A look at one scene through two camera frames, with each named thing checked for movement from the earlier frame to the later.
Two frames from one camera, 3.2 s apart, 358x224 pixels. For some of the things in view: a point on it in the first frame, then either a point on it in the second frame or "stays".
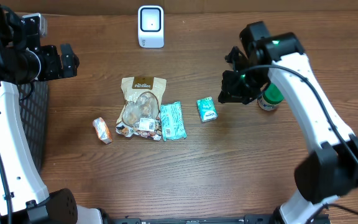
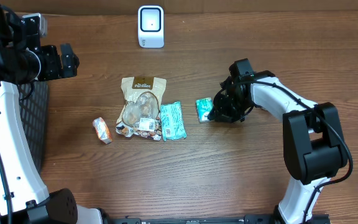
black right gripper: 231,95 → 222,112
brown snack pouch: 139,114 stays
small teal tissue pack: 207,109 stays
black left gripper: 56,72 stays
